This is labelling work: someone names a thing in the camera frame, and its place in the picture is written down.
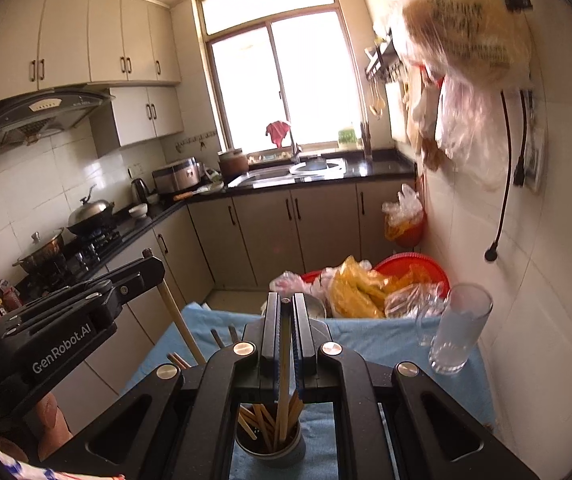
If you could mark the yellow plastic bag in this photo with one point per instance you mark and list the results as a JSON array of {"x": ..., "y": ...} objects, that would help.
[{"x": 356, "y": 290}]

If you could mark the person's left hand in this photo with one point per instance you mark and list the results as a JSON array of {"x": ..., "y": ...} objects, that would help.
[{"x": 55, "y": 422}]

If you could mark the clear plastic bucket liner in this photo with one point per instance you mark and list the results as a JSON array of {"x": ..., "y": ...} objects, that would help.
[{"x": 403, "y": 205}]

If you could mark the white printed plastic bag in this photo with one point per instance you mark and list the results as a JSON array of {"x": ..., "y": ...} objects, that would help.
[{"x": 466, "y": 45}]

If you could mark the steel pot with lid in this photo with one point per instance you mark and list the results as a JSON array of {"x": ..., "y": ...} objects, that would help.
[{"x": 40, "y": 256}]

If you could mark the white bowl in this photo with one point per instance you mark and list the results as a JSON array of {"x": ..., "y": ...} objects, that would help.
[{"x": 138, "y": 211}]

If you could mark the cream upper wall cabinets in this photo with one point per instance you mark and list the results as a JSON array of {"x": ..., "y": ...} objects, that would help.
[{"x": 85, "y": 40}]

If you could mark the tall clear drinking glass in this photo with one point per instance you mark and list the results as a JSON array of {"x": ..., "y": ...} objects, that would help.
[{"x": 458, "y": 332}]

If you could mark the red bucket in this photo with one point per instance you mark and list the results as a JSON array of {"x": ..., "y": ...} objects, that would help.
[{"x": 411, "y": 235}]

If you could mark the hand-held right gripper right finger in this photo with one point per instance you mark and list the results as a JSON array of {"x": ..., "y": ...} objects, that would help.
[{"x": 297, "y": 355}]

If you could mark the steel bowl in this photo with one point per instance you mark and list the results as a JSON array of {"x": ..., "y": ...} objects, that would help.
[{"x": 318, "y": 310}]

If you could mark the white round tray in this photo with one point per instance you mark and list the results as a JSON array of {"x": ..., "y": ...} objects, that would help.
[{"x": 336, "y": 166}]

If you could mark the steel faucet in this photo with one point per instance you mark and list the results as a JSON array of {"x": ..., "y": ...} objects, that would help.
[{"x": 294, "y": 147}]

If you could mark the silver rice cooker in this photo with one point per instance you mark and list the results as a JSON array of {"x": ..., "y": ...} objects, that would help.
[{"x": 178, "y": 176}]

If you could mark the brown clay pot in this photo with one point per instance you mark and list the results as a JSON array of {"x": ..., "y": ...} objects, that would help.
[{"x": 232, "y": 165}]

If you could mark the wok with steel lid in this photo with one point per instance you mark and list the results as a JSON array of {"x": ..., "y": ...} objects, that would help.
[{"x": 90, "y": 212}]

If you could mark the tall steel container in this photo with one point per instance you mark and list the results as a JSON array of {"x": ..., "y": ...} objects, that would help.
[{"x": 366, "y": 139}]

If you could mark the brown chopstick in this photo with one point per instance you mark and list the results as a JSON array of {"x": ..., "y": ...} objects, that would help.
[{"x": 179, "y": 361}]

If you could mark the red plastic basin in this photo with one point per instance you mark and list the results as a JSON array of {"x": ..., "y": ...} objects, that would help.
[{"x": 401, "y": 265}]

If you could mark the row of condiment bottles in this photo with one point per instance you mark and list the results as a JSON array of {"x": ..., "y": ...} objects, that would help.
[{"x": 0, "y": 295}]

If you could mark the kitchen window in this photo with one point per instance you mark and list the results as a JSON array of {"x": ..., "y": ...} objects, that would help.
[{"x": 246, "y": 85}]

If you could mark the long wooden stick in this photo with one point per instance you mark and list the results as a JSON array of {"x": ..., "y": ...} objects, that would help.
[{"x": 180, "y": 322}]

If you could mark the floral printed clothing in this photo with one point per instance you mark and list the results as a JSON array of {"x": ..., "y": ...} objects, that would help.
[{"x": 40, "y": 472}]

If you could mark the dark chopstick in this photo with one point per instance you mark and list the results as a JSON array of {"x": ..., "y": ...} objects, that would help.
[
  {"x": 234, "y": 334},
  {"x": 217, "y": 339}
]

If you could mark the small cream wall cabinet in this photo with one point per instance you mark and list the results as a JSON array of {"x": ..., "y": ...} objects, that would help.
[{"x": 150, "y": 112}]

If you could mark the white wall socket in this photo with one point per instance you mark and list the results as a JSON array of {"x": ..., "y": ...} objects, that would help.
[{"x": 536, "y": 150}]

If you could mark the blue table cloth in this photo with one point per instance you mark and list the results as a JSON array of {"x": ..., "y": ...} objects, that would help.
[{"x": 366, "y": 352}]

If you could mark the wooden chopstick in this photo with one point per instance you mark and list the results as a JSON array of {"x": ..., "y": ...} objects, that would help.
[{"x": 284, "y": 370}]

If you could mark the hanging yellow spoon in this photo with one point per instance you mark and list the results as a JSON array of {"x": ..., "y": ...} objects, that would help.
[{"x": 377, "y": 105}]

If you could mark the black gas stove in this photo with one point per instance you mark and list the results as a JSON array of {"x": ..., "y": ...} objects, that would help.
[{"x": 98, "y": 245}]

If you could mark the grey range hood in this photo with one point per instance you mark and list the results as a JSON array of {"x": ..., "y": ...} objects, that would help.
[{"x": 40, "y": 115}]

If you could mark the pink translucent plastic bag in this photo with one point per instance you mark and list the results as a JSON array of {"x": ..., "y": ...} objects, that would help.
[{"x": 471, "y": 135}]

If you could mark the black wall rack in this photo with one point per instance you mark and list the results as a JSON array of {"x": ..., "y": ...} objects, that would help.
[{"x": 383, "y": 62}]

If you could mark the bundle of wooden chopsticks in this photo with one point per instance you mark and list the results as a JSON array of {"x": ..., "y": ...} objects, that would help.
[{"x": 266, "y": 422}]

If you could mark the dark blue bowl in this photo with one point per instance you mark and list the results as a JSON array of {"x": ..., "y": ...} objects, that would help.
[{"x": 316, "y": 163}]

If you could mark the clear glass mug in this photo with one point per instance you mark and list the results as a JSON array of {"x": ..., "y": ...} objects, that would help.
[{"x": 428, "y": 321}]

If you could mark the white hanging cutting board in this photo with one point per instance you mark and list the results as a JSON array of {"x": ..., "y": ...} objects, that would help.
[{"x": 396, "y": 112}]

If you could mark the grey base kitchen cabinets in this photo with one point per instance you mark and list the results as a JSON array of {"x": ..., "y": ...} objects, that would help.
[{"x": 266, "y": 235}]

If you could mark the steel kitchen sink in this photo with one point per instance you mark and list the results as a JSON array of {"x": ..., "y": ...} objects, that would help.
[{"x": 261, "y": 177}]

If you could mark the clear crumpled plastic bag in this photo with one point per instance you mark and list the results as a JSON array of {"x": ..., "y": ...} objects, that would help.
[{"x": 291, "y": 284}]

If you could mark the steel electric kettle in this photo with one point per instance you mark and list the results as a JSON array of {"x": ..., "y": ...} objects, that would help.
[{"x": 139, "y": 191}]

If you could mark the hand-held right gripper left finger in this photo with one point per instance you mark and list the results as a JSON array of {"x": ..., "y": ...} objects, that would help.
[{"x": 276, "y": 360}]

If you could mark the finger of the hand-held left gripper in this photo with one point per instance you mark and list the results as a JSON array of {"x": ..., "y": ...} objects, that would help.
[{"x": 135, "y": 277}]

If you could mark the red cloth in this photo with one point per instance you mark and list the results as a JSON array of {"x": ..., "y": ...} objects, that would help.
[{"x": 277, "y": 132}]

